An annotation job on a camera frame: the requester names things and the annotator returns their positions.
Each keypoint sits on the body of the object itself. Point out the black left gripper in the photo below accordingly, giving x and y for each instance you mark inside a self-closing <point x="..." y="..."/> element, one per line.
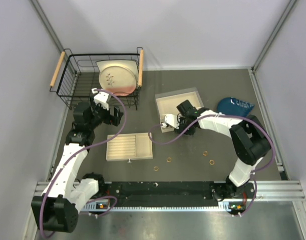
<point x="113" y="120"/>

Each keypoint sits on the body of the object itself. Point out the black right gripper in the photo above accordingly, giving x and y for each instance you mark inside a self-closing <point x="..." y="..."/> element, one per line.
<point x="179" y="131"/>

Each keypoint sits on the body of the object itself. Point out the beige ring slot tray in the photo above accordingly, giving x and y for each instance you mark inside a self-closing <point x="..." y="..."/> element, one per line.
<point x="129" y="147"/>

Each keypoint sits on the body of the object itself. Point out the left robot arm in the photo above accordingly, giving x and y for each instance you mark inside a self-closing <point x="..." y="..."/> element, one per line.
<point x="57" y="208"/>

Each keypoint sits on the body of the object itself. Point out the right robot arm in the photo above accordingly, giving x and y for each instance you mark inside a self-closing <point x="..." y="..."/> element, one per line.
<point x="250" y="140"/>

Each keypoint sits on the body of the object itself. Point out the round pink white plate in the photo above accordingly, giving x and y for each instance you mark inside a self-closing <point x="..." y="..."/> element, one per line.
<point x="118" y="80"/>

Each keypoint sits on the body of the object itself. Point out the blue leaf shaped dish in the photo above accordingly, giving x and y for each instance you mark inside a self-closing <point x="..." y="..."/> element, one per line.
<point x="234" y="106"/>

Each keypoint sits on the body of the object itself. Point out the square white plate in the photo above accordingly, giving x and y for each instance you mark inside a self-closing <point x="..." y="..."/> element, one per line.
<point x="129" y="64"/>

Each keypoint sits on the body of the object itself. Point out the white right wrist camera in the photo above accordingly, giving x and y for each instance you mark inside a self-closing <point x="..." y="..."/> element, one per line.
<point x="170" y="120"/>

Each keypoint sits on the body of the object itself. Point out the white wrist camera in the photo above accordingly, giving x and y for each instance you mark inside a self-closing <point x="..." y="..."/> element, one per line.
<point x="101" y="98"/>
<point x="170" y="120"/>

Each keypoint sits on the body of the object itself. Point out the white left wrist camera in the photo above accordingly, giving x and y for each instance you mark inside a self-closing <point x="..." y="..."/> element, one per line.
<point x="101" y="98"/>

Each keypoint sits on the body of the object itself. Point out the black wire dish rack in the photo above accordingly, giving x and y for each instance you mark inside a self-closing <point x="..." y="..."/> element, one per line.
<point x="77" y="74"/>

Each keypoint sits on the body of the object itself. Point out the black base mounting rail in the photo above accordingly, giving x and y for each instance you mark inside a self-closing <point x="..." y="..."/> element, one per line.
<point x="169" y="194"/>

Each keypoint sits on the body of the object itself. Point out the aluminium frame rail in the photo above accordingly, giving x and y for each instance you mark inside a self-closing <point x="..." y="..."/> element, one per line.
<point x="256" y="192"/>

